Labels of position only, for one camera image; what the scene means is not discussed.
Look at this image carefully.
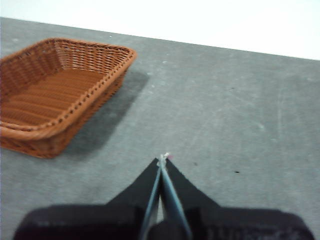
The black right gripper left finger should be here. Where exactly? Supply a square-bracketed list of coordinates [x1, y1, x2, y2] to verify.
[13, 157, 163, 240]

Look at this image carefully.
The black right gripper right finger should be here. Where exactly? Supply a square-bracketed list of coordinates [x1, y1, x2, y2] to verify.
[161, 158, 315, 240]

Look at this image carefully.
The brown wicker basket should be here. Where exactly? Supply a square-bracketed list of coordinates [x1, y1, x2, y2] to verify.
[0, 37, 138, 159]

